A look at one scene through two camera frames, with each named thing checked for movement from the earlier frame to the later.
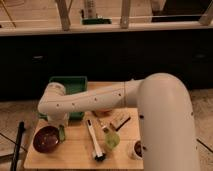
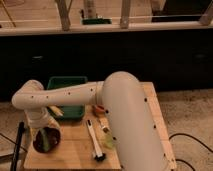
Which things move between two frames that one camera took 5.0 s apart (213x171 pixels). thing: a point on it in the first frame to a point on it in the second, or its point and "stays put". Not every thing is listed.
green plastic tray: x=71 y=84 stays put
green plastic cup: x=112 y=140 stays put
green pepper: x=61 y=133 to x=44 y=138
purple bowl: x=46 y=139 stays put
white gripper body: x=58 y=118 to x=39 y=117
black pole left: x=21 y=129 stays put
